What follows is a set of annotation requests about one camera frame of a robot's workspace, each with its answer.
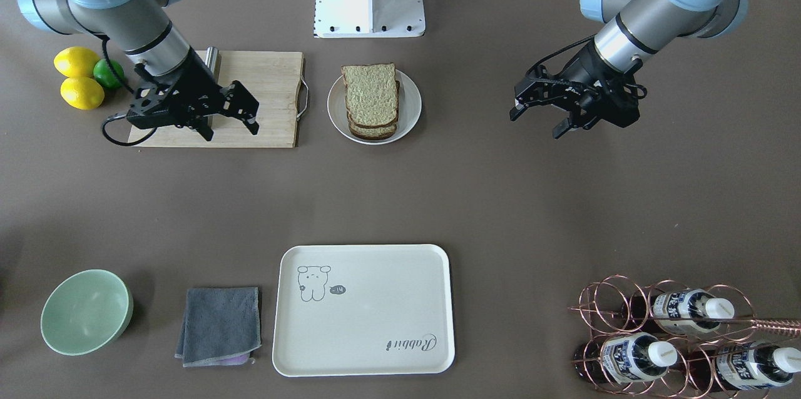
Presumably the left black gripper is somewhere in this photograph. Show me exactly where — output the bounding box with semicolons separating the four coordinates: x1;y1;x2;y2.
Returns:
509;43;645;139

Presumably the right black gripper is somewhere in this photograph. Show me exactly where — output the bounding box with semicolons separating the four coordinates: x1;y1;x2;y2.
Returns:
126;49;260;141

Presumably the white round plate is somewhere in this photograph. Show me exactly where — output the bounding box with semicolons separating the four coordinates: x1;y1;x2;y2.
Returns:
328;69;422;145

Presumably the bread slice from board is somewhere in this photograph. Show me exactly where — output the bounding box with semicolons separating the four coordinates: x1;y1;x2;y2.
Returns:
340;63;399;128

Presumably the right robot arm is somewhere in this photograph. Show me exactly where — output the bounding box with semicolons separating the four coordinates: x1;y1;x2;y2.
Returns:
17;0;258;141

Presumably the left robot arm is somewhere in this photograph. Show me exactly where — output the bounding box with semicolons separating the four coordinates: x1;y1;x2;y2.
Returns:
509;0;748;139

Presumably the cream rabbit tray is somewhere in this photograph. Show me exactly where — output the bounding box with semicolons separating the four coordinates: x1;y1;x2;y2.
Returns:
272;243;456;377

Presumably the wooden cutting board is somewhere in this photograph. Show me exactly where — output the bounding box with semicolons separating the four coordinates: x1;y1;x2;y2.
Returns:
141;49;304;148

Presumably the green lime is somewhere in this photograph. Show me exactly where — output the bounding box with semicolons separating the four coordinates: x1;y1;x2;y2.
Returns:
93;59;126;89

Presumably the yellow lemon lower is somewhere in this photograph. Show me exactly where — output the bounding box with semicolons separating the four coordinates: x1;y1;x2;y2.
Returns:
60;77;105;110

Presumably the yellow lemon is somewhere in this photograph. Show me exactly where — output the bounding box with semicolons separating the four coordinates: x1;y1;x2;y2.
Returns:
60;77;105;110
53;46;100;78

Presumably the yellow lemon upper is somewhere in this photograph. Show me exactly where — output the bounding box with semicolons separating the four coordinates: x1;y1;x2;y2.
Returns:
53;46;100;78

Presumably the bread slice on plate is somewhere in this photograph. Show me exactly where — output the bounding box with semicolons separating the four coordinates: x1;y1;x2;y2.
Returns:
348;114;397;141

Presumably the grey folded cloth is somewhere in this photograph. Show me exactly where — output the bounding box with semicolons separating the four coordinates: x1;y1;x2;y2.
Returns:
174;286;262;368

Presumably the green bowl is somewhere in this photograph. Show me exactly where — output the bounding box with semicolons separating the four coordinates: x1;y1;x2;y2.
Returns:
40;269;134;356

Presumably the tea bottle back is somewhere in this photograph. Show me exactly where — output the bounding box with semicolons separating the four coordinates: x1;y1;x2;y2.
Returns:
620;289;735;336

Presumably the tea bottle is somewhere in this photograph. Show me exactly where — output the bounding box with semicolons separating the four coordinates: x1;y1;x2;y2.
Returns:
685;340;800;393
620;289;735;336
573;331;678;385

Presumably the tea bottle front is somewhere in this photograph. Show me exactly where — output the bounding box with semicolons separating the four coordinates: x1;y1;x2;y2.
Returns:
573;331;678;385

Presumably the copper wire bottle rack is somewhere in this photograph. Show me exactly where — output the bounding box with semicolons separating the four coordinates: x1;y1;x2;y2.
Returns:
571;275;799;398

